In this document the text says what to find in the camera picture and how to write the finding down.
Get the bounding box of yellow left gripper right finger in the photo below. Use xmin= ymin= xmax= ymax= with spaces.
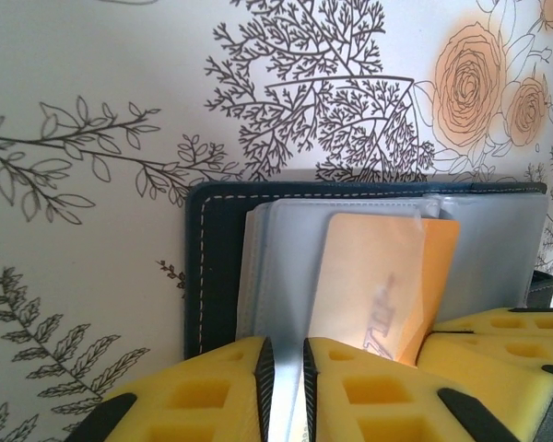
xmin=301 ymin=335 xmax=523 ymax=442

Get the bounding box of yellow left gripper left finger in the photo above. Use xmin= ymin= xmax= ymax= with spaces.
xmin=79 ymin=335 xmax=277 ymax=442

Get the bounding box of floral print table cover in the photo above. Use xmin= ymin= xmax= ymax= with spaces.
xmin=0 ymin=0 xmax=553 ymax=442

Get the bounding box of orange card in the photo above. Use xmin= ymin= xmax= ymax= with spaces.
xmin=307 ymin=210 xmax=463 ymax=368

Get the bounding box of navy leather card holder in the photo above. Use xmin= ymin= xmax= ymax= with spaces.
xmin=182 ymin=180 xmax=553 ymax=442

